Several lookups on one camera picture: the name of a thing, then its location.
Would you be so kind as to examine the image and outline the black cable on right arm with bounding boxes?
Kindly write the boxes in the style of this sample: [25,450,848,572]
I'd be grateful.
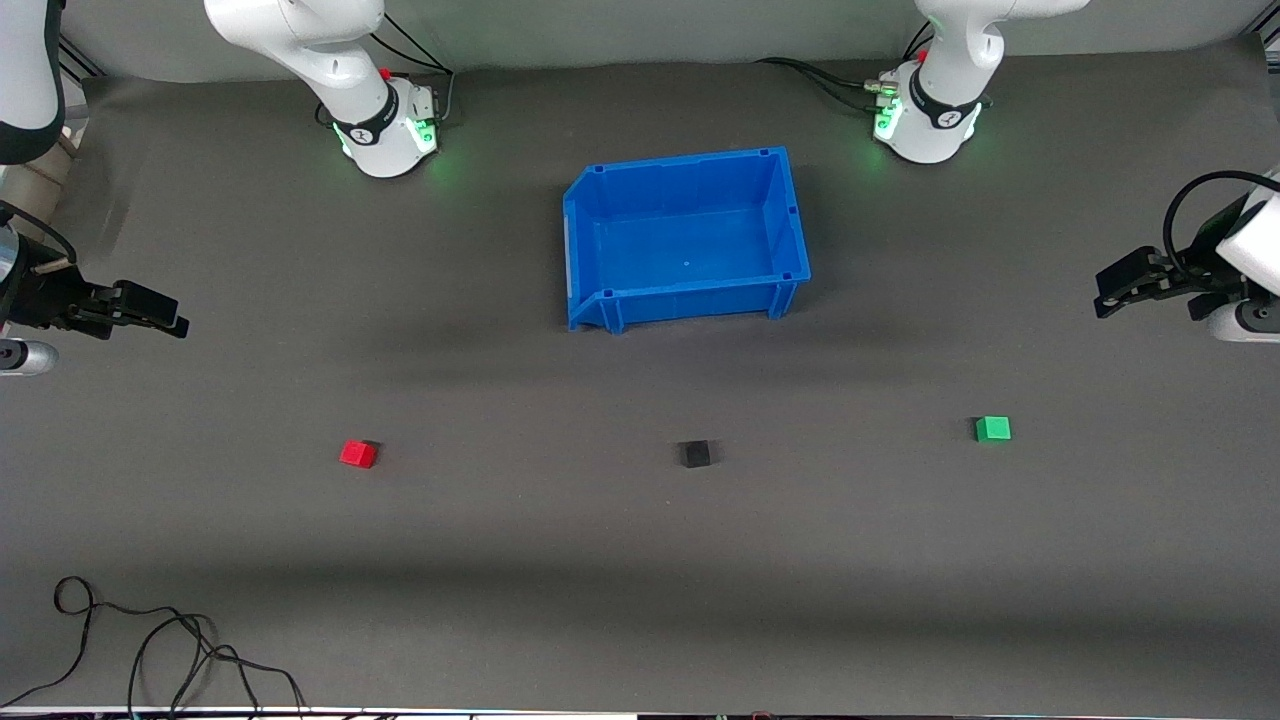
[0,200,79,276]

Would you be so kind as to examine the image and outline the black left arm base cables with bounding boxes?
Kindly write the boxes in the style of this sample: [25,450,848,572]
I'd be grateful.
[755,20,936,113]

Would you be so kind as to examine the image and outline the black arm base cables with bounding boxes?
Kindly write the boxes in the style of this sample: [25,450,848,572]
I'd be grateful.
[372,12,457,127]
[755,20,936,113]

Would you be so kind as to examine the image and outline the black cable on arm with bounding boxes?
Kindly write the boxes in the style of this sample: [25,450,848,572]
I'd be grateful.
[0,200,79,276]
[1163,170,1280,271]

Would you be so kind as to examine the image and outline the black right arm base cables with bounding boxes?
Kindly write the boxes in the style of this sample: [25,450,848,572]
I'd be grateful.
[372,12,457,127]

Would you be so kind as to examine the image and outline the blue plastic storage bin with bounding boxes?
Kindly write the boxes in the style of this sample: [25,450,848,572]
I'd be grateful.
[562,147,812,335]

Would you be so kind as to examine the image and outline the dark grey table mat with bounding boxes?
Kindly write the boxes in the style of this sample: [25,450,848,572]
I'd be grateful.
[0,35,1280,716]

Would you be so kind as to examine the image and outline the loose thin black cable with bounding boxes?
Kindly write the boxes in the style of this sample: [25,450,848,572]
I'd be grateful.
[0,576,216,709]
[127,615,307,719]

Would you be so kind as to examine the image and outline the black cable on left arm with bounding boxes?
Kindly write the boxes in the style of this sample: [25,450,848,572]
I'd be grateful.
[1163,170,1280,271]

